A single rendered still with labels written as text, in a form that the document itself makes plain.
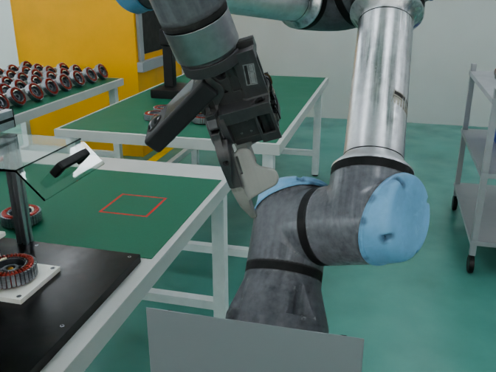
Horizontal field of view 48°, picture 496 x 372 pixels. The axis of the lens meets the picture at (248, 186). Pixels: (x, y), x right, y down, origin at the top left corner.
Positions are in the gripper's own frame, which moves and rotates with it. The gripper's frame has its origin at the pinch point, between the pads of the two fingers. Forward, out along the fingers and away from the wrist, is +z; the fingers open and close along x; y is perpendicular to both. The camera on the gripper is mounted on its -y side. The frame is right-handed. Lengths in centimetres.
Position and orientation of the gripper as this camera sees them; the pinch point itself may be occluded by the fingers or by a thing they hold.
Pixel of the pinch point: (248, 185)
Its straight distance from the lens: 74.6
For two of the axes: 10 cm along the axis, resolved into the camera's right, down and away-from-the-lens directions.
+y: 9.5, -2.4, -2.1
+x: 0.1, -6.4, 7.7
